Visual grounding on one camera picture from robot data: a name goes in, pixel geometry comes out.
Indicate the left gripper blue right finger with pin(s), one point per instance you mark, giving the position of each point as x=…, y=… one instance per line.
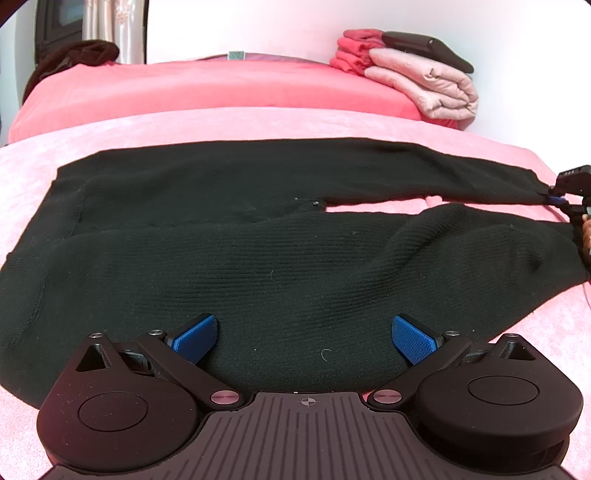
x=427, y=351

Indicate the beige patterned curtain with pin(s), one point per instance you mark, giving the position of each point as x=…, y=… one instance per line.
x=122, y=22

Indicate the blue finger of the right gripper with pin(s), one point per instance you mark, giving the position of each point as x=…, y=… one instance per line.
x=575, y=213
x=557, y=193

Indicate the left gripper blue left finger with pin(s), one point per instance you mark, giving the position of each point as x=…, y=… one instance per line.
x=174, y=356

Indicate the folded red clothes stack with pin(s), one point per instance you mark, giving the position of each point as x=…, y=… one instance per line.
x=353, y=53

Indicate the black knit pants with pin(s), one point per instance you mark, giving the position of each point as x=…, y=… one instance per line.
x=304, y=250

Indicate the folded black garment on stack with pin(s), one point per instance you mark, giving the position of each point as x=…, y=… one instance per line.
x=428, y=47

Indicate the dark window frame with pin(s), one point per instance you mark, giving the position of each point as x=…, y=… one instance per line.
x=58, y=23

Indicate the pink foreground bed cover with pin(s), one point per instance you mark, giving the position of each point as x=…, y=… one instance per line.
x=560, y=329

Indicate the folded beige pink quilt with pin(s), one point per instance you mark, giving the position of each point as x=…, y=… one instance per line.
x=439, y=91

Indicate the small green tag on bed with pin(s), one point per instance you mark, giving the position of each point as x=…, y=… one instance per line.
x=236, y=56

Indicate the pink background bed cover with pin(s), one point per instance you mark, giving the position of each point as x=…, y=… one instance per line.
x=84, y=94

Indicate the dark brown garment on bed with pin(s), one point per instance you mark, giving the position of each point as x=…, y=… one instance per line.
x=91, y=53

